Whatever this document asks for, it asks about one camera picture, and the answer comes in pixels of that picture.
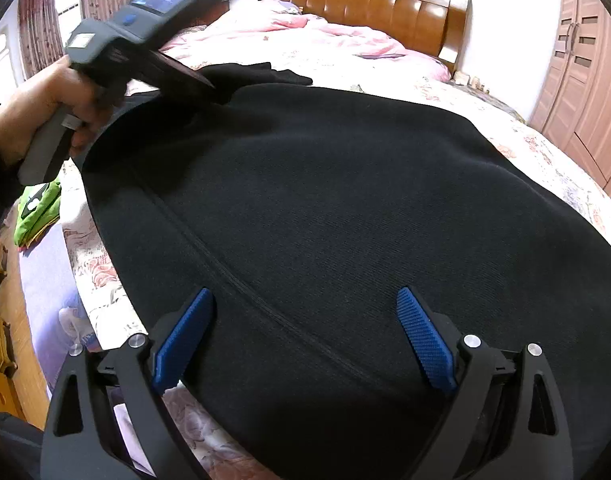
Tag black pants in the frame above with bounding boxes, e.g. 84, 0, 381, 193
80, 61, 611, 480

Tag light wooden wardrobe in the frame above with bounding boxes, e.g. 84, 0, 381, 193
528, 0, 611, 201

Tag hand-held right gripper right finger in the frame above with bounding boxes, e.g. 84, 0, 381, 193
395, 287, 573, 480

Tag wooden headboard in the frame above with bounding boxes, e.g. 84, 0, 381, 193
255, 0, 472, 78

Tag pink quilt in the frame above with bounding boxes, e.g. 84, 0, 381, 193
165, 0, 451, 83

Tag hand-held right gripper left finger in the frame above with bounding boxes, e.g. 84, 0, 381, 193
40, 287, 216, 480

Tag purple floor mat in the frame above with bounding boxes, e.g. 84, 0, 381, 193
21, 225, 83, 393

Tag window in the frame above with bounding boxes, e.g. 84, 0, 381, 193
0, 25, 22, 92

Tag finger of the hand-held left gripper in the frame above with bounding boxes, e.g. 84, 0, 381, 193
155, 50, 218, 92

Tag person's left hand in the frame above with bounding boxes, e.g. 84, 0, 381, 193
0, 55, 118, 161

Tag green cloth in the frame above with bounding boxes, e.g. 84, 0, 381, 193
12, 180, 62, 248

